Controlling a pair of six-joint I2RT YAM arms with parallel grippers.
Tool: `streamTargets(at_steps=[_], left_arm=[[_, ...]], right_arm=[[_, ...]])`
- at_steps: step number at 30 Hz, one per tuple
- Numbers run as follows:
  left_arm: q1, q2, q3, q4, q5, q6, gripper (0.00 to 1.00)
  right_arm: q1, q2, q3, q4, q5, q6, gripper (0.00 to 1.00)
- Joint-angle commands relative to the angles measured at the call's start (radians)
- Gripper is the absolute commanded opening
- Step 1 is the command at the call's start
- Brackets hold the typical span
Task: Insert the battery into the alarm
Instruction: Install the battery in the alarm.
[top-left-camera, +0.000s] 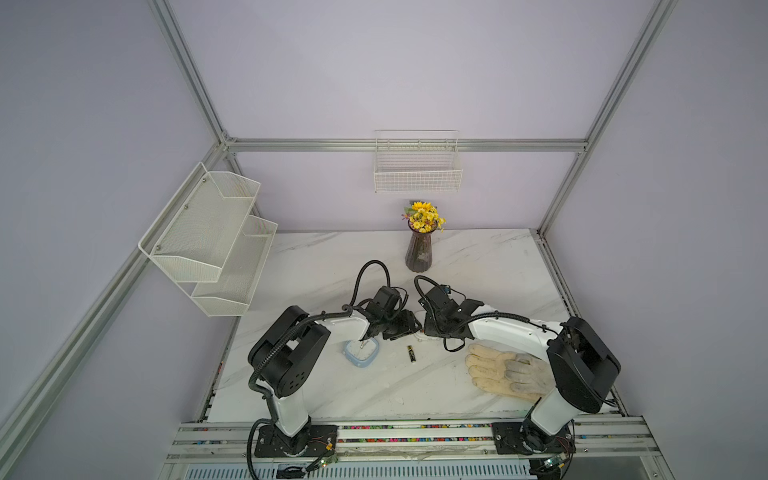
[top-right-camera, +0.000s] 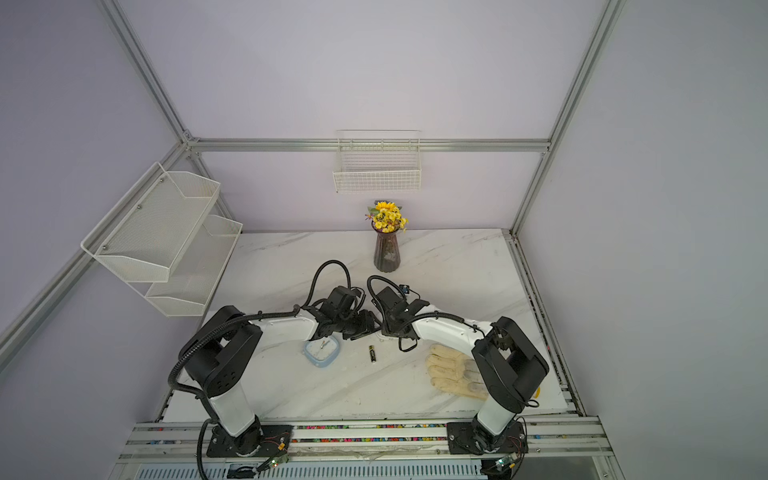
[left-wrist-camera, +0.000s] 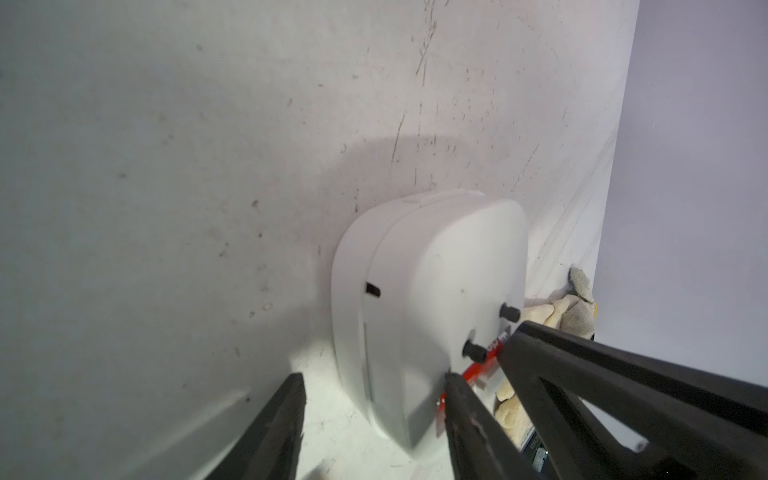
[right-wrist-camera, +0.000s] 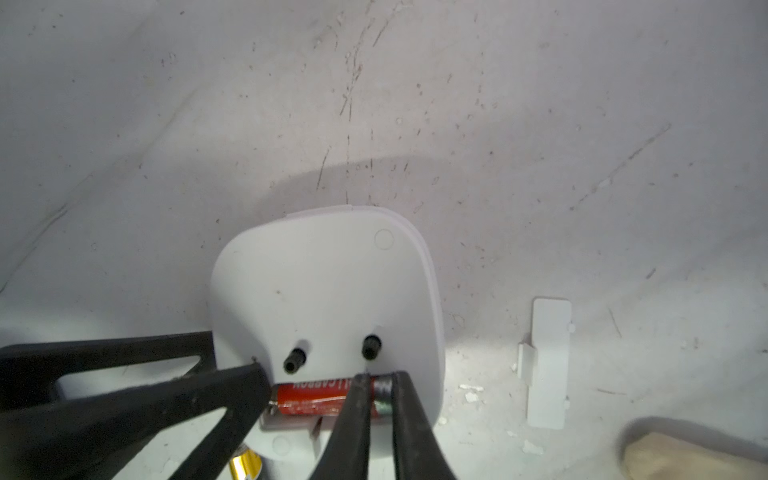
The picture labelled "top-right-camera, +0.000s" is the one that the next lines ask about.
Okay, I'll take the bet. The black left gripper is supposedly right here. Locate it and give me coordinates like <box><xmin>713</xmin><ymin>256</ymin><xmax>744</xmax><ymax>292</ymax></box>
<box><xmin>336</xmin><ymin>309</ymin><xmax>384</xmax><ymax>341</ymax></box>

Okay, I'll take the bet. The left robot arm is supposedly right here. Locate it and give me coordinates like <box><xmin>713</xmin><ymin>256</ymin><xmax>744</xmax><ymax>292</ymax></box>
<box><xmin>168</xmin><ymin>286</ymin><xmax>380</xmax><ymax>439</ymax></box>

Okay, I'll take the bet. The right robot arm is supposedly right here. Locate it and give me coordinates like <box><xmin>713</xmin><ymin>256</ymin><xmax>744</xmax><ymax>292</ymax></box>
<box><xmin>372</xmin><ymin>287</ymin><xmax>550</xmax><ymax>438</ymax></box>

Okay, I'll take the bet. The light blue alarm clock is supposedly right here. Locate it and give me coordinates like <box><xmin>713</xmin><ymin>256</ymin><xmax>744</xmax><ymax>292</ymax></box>
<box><xmin>303</xmin><ymin>335</ymin><xmax>341</xmax><ymax>368</ymax></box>

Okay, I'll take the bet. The dark glass vase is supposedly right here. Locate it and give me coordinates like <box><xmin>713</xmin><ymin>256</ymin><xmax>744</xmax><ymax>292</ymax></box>
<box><xmin>372</xmin><ymin>225</ymin><xmax>401</xmax><ymax>273</ymax></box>

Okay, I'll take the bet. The cream work glove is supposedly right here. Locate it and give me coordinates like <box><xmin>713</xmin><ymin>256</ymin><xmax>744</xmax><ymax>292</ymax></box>
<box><xmin>426</xmin><ymin>344</ymin><xmax>488</xmax><ymax>400</ymax></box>

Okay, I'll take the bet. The yellow flower bouquet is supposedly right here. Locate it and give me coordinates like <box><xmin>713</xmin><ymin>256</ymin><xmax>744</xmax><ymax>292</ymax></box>
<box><xmin>366</xmin><ymin>201</ymin><xmax>409</xmax><ymax>234</ymax></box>

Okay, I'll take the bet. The white two-tier mesh shelf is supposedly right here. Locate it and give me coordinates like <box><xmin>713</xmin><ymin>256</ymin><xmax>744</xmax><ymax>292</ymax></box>
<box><xmin>81</xmin><ymin>163</ymin><xmax>242</xmax><ymax>317</ymax></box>

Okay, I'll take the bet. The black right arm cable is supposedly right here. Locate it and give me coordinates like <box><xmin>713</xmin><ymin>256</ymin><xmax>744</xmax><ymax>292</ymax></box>
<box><xmin>365</xmin><ymin>274</ymin><xmax>421</xmax><ymax>354</ymax></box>

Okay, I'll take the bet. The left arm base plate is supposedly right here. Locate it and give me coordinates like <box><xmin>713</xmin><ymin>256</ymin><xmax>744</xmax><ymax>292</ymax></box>
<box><xmin>205</xmin><ymin>422</ymin><xmax>294</xmax><ymax>458</ymax></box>

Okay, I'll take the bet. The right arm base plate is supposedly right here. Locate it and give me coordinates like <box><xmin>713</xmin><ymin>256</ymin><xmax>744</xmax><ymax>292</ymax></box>
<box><xmin>446</xmin><ymin>420</ymin><xmax>528</xmax><ymax>456</ymax></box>

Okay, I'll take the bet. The white wire wall basket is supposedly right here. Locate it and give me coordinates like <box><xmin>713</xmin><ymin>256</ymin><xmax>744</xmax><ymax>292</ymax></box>
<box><xmin>333</xmin><ymin>129</ymin><xmax>422</xmax><ymax>194</ymax></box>

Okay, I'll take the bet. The aluminium front rail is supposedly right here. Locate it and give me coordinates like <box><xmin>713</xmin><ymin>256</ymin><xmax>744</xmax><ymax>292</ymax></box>
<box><xmin>107</xmin><ymin>416</ymin><xmax>625</xmax><ymax>480</ymax></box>

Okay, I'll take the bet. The aluminium frame profile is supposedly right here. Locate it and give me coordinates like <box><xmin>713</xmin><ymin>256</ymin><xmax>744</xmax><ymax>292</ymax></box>
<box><xmin>1</xmin><ymin>1</ymin><xmax>608</xmax><ymax>436</ymax></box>

